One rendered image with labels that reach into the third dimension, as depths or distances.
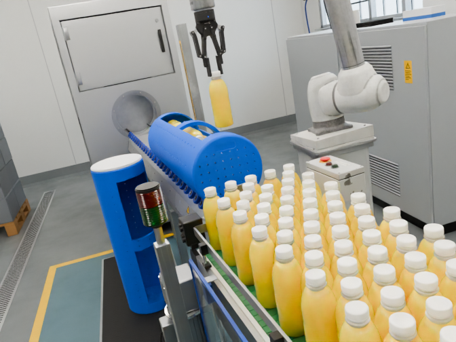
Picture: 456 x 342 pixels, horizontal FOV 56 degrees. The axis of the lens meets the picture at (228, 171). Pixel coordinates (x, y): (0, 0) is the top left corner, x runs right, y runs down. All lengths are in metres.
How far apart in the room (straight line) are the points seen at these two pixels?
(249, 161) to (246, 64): 5.42
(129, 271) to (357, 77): 1.56
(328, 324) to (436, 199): 2.42
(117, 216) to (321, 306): 1.66
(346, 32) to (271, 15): 5.24
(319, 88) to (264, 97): 5.07
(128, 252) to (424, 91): 2.05
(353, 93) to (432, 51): 1.10
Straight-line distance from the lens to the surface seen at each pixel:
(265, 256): 1.08
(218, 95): 1.65
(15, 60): 6.79
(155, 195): 1.07
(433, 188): 3.19
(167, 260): 1.14
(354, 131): 2.08
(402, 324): 0.75
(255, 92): 7.08
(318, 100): 2.10
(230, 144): 1.60
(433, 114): 3.06
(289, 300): 1.00
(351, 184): 1.45
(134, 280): 2.54
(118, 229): 2.41
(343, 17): 1.96
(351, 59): 1.98
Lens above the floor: 1.57
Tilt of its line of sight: 17 degrees down
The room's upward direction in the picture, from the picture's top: 11 degrees counter-clockwise
